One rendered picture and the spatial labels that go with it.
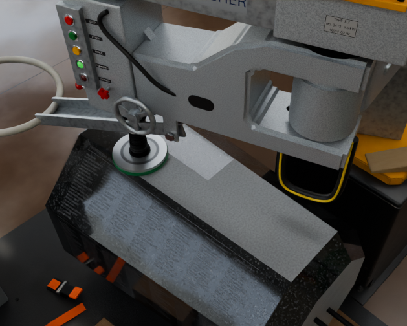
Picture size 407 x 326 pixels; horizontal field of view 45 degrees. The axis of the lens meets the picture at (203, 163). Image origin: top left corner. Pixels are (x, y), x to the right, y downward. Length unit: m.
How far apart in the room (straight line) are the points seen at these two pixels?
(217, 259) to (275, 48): 0.78
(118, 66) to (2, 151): 1.99
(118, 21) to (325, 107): 0.61
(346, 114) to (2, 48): 3.41
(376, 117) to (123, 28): 1.13
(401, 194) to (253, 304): 0.75
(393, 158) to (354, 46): 0.99
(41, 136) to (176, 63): 2.11
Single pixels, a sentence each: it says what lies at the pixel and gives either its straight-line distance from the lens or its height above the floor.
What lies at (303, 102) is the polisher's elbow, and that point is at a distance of 1.34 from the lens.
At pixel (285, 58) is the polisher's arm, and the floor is 1.52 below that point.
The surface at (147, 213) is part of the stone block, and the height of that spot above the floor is 0.77.
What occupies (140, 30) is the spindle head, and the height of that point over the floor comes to 1.44.
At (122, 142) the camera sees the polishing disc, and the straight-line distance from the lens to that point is 1.98.
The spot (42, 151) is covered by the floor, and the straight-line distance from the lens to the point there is 3.32.
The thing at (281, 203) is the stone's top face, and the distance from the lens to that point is 1.79.
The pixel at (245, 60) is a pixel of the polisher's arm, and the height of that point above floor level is 1.49.
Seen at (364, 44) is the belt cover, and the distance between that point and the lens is 1.15.
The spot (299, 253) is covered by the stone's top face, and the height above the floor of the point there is 0.85.
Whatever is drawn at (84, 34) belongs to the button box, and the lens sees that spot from 1.51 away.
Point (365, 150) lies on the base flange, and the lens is 2.12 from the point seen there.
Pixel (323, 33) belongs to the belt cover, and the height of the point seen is 1.63.
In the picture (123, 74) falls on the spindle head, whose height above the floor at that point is 1.34.
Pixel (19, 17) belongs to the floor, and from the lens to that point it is 4.72.
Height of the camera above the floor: 2.24
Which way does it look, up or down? 47 degrees down
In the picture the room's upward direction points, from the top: 2 degrees counter-clockwise
